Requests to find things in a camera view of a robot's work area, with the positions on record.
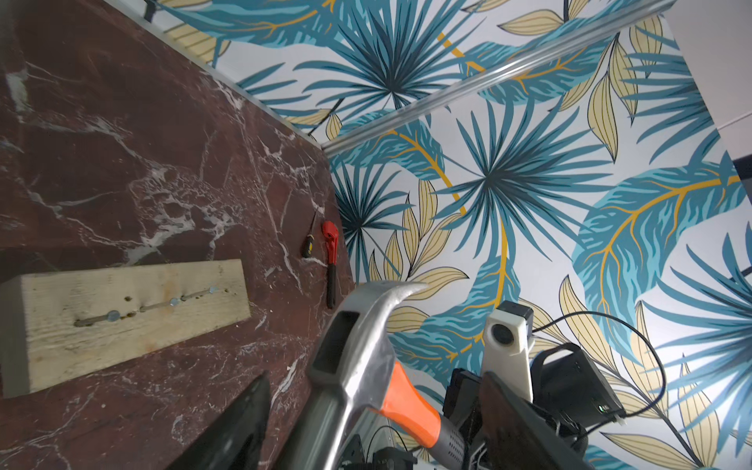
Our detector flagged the yellow black screwdriver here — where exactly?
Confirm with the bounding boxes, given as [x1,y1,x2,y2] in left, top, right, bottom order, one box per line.
[301,210,319,259]

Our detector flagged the wooden block with nails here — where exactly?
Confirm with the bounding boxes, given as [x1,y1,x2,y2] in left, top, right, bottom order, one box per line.
[1,260,250,399]

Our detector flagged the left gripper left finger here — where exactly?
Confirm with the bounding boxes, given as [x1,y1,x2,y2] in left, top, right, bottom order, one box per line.
[168,372,271,470]

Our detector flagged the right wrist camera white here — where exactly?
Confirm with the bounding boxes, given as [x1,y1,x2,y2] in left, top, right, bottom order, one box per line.
[481,301,534,403]

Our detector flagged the right aluminium corner post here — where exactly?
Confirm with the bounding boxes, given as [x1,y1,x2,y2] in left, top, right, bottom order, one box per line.
[320,0,675,157]

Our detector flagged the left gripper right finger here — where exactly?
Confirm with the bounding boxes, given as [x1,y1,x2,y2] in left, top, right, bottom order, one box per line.
[479,372,579,469]

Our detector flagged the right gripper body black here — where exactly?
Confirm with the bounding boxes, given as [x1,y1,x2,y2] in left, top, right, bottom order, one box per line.
[443,343,626,469]

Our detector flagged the steel nail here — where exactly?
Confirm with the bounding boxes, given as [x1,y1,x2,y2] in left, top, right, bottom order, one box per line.
[138,298,181,313]
[180,287,219,302]
[74,311,121,327]

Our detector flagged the claw hammer orange black handle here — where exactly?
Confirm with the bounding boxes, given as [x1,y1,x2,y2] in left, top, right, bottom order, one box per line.
[274,281,466,469]

